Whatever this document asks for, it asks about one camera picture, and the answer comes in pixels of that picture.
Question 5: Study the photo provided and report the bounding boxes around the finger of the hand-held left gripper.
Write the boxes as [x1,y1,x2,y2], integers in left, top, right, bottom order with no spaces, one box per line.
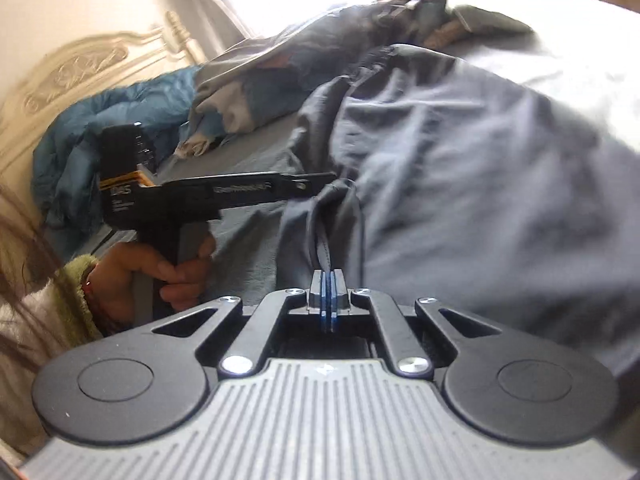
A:
[276,171,337,198]

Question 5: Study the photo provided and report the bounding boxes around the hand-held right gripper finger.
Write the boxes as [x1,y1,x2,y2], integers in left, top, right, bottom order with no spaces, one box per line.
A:
[151,270,329,377]
[328,270,502,377]

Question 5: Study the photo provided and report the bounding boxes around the dark grey pants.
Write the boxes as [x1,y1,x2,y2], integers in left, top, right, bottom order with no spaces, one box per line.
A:
[276,42,640,378]

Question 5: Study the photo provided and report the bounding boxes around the person's left forearm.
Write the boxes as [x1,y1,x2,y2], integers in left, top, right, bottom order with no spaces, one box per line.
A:
[0,254,108,361]

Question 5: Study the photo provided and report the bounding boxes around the person's left hand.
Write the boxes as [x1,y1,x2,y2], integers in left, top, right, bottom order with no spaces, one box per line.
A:
[85,234,219,335]

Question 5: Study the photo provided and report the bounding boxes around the cream cloth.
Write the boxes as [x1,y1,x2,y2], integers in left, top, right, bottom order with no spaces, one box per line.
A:
[174,136,213,159]

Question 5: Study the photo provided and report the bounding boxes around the light blue cloth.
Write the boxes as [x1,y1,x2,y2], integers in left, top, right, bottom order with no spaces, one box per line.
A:
[186,105,226,147]

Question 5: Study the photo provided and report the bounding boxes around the blue duvet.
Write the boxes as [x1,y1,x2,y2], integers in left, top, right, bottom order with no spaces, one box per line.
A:
[31,66,202,233]

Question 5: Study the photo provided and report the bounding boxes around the white cloth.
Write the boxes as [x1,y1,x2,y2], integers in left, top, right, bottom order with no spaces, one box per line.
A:
[215,82,253,133]

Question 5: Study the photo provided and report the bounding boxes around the person's dark hair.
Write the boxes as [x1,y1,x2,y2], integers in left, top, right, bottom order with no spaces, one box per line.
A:
[0,180,71,361]

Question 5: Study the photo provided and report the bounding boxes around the cream carved headboard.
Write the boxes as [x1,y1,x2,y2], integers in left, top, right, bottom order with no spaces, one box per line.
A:
[0,10,207,201]

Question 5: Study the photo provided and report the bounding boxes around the dark plaid shirt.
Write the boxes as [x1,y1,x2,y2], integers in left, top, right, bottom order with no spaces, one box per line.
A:
[345,0,436,58]

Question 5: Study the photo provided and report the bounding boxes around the grey curtain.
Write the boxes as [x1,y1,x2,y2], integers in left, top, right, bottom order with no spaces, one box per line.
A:
[182,0,253,43]

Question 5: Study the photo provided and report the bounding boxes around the beige knitted cloth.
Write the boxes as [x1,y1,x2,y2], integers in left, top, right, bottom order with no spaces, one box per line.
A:
[424,16,476,50]

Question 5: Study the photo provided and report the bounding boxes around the light grey cloth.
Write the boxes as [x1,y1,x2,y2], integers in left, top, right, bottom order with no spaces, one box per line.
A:
[440,0,538,46]

